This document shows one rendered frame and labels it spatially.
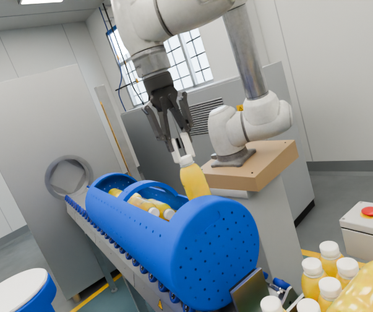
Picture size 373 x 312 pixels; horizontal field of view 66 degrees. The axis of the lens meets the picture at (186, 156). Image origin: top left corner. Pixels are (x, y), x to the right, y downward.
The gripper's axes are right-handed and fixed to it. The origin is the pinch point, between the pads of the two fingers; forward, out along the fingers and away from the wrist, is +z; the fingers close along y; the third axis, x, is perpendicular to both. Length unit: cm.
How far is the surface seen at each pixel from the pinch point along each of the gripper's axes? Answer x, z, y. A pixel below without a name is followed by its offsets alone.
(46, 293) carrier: -43, 36, 46
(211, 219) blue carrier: 10.3, 17.2, 4.3
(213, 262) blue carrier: 10.7, 27.3, 8.1
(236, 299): 18.7, 32.8, 9.8
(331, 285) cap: 35.9, 28.2, -1.0
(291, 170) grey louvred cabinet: -101, 86, -155
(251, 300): 18.7, 36.1, 6.1
